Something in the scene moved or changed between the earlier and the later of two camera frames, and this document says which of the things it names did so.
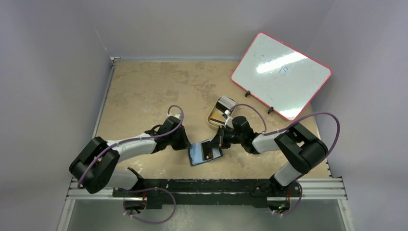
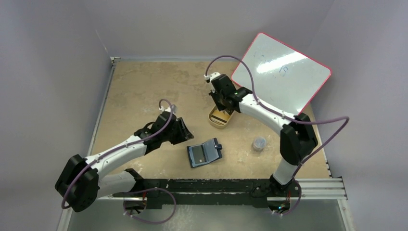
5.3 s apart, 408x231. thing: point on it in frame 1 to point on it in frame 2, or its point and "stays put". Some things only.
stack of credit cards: [223, 104] stays put
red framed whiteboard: [281, 77] stays put
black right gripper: [218, 140] to [223, 102]
